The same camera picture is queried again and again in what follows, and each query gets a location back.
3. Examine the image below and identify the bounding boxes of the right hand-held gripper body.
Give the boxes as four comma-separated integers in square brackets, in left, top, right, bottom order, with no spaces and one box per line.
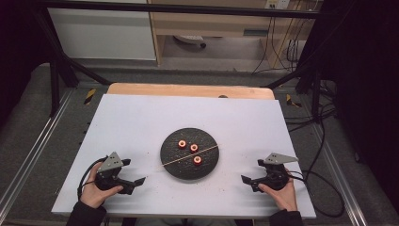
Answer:
[257,153,299,193]

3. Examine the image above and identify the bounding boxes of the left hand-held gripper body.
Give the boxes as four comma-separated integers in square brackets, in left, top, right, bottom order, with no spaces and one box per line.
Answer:
[93,152,134,195]

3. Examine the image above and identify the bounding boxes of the round black plate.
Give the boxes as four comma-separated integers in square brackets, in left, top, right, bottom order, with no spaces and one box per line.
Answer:
[160,127,220,181]

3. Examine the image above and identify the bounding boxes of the thin wooden skewer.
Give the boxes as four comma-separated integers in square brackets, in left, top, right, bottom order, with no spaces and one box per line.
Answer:
[161,144,219,167]

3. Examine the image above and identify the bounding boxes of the person's right hand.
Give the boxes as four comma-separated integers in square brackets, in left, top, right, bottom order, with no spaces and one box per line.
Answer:
[258,169,298,212]

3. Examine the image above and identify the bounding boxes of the person's left hand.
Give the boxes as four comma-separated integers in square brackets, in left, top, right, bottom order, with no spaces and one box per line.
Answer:
[79,170,124,210]

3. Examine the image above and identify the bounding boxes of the white board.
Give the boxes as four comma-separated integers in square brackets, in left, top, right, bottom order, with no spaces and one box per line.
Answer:
[51,93,317,219]

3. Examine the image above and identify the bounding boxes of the yellow black tape strip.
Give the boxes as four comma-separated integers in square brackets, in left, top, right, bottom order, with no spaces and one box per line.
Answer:
[83,88,97,105]
[285,93,303,108]

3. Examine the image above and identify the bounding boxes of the black metal stand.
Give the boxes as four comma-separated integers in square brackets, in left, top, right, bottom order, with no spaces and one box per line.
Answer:
[264,62,323,122]
[32,8,112,118]

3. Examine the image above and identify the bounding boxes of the wooden table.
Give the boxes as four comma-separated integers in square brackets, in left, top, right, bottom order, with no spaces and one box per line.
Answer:
[106,82,276,101]

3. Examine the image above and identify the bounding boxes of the dark curtain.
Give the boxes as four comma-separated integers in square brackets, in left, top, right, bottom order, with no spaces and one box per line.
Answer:
[0,0,53,126]
[305,0,399,215]

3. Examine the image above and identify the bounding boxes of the white cabinet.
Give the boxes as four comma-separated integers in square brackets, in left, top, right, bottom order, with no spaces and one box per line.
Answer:
[48,0,157,61]

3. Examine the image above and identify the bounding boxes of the white chair base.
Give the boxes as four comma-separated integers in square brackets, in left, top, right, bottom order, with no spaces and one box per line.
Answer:
[173,34,207,49]

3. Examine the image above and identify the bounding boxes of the light wooden desk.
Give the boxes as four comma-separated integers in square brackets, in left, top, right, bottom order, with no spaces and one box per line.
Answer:
[147,0,318,68]

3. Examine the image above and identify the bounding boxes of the black metal crossbar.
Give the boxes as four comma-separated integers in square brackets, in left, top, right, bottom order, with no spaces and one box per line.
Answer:
[36,0,323,20]

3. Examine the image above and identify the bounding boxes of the left hand-held gripper cable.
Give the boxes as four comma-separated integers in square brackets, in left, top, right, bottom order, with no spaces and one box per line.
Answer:
[76,156,109,201]

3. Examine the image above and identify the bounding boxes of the hand-held gripper cable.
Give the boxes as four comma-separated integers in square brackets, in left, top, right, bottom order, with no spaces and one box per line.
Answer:
[76,156,109,201]
[286,125,345,218]

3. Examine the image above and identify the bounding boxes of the right hand-held gripper cable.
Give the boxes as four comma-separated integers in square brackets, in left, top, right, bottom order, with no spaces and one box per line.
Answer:
[286,125,345,218]

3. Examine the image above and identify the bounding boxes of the aluminium floor rail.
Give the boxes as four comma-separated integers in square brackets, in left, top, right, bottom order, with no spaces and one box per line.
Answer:
[309,123,369,226]
[0,89,75,218]

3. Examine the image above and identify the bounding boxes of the bundle of black floor cables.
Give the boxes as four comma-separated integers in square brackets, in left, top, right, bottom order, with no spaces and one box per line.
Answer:
[283,79,338,133]

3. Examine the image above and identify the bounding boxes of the hanging black cables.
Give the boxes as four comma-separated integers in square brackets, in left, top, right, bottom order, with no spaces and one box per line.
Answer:
[251,8,314,75]

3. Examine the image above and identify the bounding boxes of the white wall socket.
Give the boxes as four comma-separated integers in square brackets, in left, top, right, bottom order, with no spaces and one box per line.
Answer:
[264,0,291,10]

